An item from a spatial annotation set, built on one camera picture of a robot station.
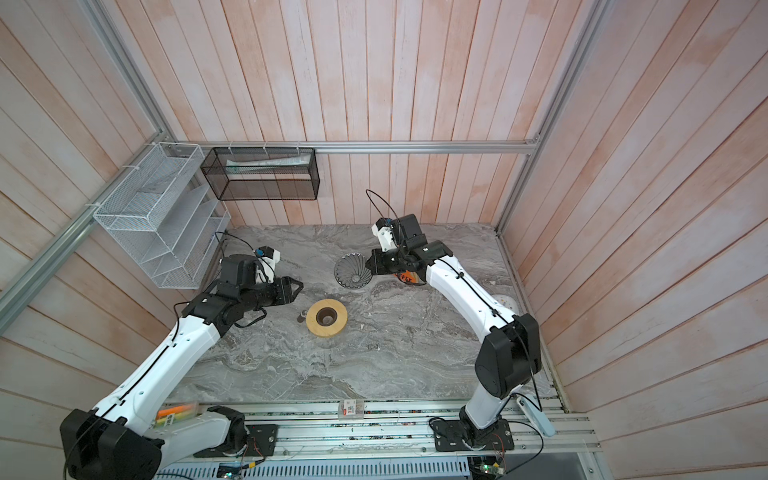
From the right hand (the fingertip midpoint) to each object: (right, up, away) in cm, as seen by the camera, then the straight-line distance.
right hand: (365, 264), depth 82 cm
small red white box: (-4, -38, -5) cm, 39 cm away
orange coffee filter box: (+15, -5, +23) cm, 28 cm away
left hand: (-18, -7, -3) cm, 20 cm away
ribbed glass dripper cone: (-5, -2, +2) cm, 6 cm away
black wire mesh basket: (-36, +31, +19) cm, 51 cm away
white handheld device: (+44, -39, -8) cm, 60 cm away
